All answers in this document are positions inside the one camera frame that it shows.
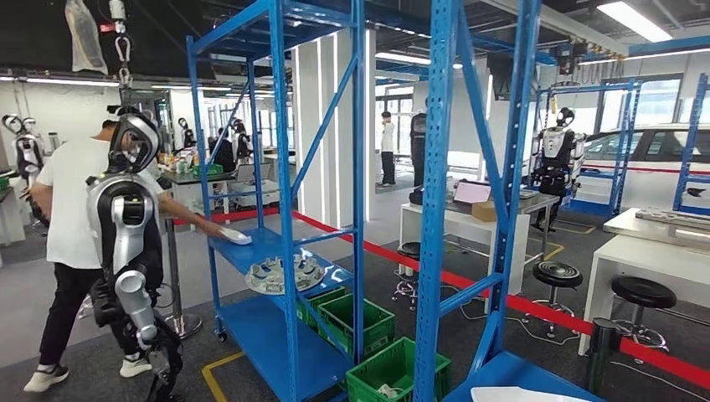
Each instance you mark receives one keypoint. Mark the metal carabiner hook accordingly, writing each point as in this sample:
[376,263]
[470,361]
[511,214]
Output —
[123,50]

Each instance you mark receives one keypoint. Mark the grey plastic wheel hubcap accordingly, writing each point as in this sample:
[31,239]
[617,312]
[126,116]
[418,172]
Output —
[277,274]

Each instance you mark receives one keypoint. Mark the laptop with pink screen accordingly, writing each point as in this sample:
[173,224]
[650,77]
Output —
[471,192]

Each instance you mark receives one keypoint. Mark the silver black humanoid robot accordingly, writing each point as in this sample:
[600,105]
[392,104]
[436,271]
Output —
[127,222]

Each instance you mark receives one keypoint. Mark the metal pole stand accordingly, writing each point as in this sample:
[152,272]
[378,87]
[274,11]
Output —
[173,266]

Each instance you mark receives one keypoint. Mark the ceiling light strip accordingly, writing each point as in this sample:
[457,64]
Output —
[632,19]

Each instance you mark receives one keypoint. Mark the green plastic crate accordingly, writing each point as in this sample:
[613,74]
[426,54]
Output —
[366,383]
[322,304]
[377,333]
[208,170]

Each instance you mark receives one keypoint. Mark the person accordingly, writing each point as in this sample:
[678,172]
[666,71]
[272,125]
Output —
[388,139]
[224,152]
[419,150]
[66,211]

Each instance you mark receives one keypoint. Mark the clear plastic bag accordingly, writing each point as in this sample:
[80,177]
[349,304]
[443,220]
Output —
[86,33]

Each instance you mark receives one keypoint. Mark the brown cardboard box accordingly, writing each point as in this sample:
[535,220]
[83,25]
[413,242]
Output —
[484,212]

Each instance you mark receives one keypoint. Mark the black wall monitor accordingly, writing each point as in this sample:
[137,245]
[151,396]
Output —
[502,77]

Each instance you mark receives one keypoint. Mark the black round stool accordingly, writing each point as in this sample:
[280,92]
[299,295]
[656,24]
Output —
[409,251]
[643,291]
[556,273]

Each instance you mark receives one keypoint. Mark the steel workbench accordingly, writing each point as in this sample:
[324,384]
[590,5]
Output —
[541,201]
[627,224]

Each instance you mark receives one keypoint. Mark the black bag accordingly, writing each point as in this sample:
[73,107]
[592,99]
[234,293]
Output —
[416,197]

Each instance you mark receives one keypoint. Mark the black stanchion post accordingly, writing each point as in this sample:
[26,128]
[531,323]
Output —
[602,355]

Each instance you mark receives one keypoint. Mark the white plastic car part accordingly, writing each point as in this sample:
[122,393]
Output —
[388,391]
[237,237]
[527,395]

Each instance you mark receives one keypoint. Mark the ceiling hoist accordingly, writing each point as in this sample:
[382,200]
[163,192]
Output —
[566,55]

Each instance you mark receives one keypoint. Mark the white car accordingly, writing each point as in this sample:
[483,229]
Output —
[654,188]

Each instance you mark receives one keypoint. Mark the red barrier belt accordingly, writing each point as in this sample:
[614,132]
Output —
[554,318]

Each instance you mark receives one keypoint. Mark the long grey car part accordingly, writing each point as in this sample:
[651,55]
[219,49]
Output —
[677,218]

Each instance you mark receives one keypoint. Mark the white black humanoid robot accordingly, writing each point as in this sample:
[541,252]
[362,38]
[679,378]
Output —
[186,133]
[28,150]
[242,141]
[556,150]

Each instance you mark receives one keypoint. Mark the blue steel shelf rack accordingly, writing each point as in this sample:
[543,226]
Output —
[693,127]
[438,166]
[282,166]
[625,139]

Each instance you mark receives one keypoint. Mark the open laptop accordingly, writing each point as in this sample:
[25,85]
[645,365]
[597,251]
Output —
[252,173]

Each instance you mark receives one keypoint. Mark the yellow floor tape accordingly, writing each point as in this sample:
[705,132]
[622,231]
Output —
[213,383]

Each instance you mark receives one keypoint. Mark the dark table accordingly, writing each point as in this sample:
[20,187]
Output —
[194,178]

